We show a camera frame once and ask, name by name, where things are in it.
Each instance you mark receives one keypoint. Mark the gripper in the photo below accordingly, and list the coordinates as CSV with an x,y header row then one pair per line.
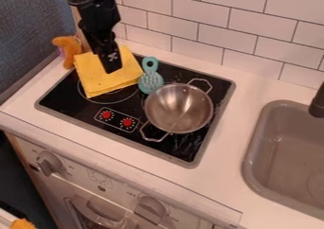
x,y
98,27

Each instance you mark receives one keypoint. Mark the silver pot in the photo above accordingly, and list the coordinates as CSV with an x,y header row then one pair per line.
x,y
179,108

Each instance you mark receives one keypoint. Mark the yellow cloth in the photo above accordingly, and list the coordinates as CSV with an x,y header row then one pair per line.
x,y
101,76

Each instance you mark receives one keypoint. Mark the orange plush toy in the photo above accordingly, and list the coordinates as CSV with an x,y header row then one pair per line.
x,y
69,48

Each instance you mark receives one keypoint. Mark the teal toy brush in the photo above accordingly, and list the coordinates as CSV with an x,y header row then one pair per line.
x,y
150,79

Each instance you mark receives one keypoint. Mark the toy stove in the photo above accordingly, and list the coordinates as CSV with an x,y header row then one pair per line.
x,y
84,103

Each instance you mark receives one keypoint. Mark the toy sink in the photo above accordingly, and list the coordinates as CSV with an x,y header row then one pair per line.
x,y
287,157

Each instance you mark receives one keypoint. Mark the tap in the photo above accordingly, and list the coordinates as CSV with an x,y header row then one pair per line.
x,y
318,105

